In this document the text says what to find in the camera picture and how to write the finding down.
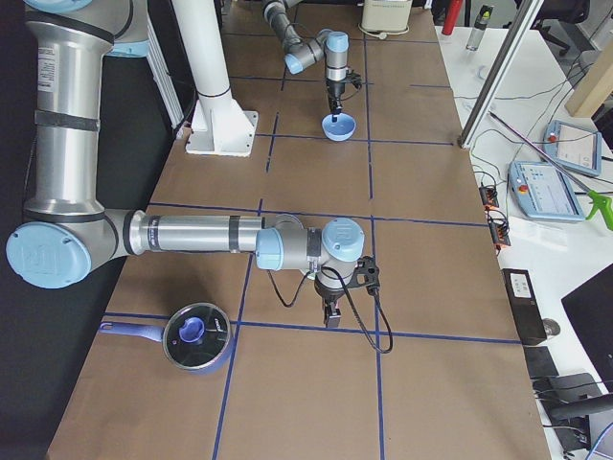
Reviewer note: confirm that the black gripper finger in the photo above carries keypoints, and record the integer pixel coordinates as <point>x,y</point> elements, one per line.
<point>332,315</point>
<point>335,107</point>

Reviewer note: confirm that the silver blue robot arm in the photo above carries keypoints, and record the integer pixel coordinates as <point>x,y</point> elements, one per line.
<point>330,46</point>
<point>68,233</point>

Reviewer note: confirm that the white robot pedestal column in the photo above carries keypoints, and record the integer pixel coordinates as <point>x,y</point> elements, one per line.
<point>219,125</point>

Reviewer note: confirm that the teach pendant near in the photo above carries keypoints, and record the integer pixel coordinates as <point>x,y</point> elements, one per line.
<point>542,192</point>

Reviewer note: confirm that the chrome toaster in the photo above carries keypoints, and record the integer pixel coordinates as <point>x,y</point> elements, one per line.
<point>386,17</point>

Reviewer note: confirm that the aluminium frame post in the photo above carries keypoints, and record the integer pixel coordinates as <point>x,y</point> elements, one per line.
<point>524,19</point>

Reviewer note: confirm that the black monitor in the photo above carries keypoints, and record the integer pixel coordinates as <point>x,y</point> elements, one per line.
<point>589,309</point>

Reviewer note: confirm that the clear water bottle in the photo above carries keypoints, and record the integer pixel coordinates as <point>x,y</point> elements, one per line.
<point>479,27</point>

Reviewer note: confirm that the red bottle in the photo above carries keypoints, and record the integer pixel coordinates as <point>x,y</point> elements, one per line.
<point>452,12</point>

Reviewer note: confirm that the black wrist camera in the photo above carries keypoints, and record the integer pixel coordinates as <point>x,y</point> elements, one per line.
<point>354,79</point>
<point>366,275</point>

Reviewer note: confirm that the teach pendant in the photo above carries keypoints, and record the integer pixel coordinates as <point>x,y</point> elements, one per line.
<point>542,192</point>
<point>576,148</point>

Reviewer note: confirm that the teach pendant far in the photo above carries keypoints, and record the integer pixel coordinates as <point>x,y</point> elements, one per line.
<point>576,148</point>

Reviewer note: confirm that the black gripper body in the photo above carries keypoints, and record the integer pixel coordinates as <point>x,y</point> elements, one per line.
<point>335,89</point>
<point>326,289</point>

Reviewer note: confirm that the blue saucepan with glass lid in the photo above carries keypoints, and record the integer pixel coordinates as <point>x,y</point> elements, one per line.
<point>198,338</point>

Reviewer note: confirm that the blue bowl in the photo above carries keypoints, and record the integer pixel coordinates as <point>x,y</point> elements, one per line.
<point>338,128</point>

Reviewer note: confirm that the green handled reacher grabber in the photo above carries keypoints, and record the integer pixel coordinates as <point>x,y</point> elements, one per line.
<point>601,203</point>

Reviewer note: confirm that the black power adapter box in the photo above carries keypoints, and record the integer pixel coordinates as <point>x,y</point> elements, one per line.
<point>524,308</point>

